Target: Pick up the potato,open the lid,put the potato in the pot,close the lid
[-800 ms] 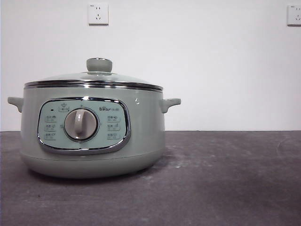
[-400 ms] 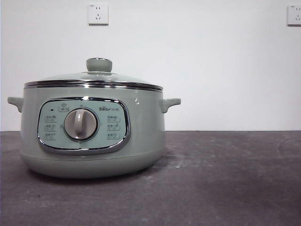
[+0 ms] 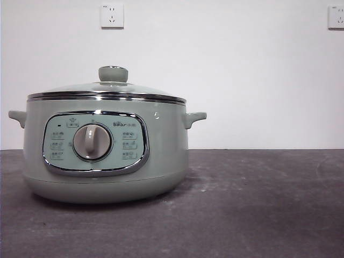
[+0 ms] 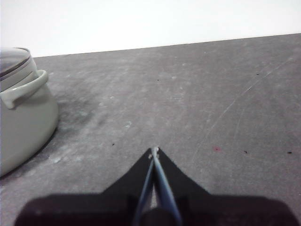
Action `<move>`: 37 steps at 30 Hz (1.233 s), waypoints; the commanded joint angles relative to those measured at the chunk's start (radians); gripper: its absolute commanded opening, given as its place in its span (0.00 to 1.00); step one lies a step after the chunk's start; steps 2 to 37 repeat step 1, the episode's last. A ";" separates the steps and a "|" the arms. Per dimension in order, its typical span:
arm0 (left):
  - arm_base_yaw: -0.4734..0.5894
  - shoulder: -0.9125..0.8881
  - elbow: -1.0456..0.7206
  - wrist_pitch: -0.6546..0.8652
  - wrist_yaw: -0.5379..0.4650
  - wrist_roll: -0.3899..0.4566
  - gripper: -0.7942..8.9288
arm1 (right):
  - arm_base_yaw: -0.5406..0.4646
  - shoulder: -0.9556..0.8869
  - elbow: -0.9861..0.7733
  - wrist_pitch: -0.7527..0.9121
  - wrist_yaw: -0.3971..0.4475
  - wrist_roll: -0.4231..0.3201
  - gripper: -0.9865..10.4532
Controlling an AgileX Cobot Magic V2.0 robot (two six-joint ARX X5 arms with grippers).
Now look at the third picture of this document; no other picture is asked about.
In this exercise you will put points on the glass lid with green knob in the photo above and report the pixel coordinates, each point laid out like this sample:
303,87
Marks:
113,74

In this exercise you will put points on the pale green electric cooking pot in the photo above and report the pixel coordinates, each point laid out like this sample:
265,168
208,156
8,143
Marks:
166,150

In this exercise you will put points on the white wall socket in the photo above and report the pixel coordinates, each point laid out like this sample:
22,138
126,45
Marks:
112,16
336,17

